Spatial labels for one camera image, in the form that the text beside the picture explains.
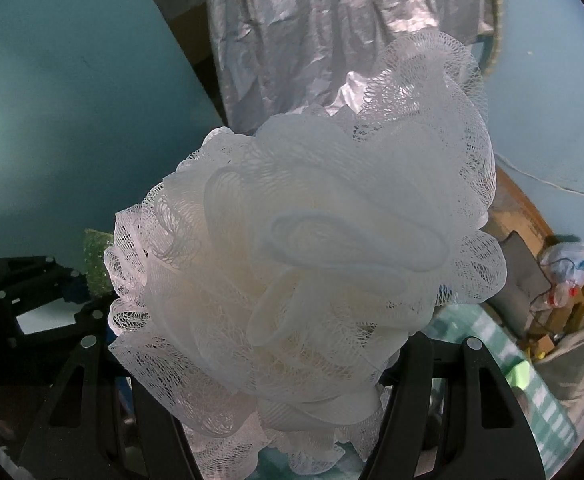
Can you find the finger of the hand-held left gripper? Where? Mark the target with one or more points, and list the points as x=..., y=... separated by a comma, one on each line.
x=89, y=330
x=32, y=277

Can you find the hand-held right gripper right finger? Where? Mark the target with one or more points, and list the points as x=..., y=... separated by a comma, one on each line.
x=422, y=360

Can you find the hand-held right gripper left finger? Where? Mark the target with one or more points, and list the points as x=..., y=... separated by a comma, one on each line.
x=91, y=362

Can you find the green glitter scrub sponge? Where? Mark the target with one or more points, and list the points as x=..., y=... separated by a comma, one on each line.
x=97, y=265

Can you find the light green cloth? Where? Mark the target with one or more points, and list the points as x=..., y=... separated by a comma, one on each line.
x=518, y=375

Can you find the white mesh bath loofah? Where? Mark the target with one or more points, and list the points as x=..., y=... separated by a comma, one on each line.
x=297, y=260

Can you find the grey pillow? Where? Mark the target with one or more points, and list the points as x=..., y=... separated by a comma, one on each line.
x=517, y=285

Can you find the green checkered bed sheet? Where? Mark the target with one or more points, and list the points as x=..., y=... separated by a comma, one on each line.
x=547, y=425

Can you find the grey blanket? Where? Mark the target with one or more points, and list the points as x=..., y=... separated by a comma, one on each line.
x=582, y=375

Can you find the white plastic bag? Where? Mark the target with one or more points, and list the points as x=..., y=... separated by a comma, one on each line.
x=569, y=265

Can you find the wooden headboard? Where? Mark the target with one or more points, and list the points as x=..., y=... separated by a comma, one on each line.
x=517, y=210

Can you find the brown cardboard panel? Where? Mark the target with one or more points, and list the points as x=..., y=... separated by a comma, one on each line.
x=187, y=35

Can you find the silver crinkled curtain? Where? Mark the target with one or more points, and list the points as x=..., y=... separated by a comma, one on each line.
x=297, y=35

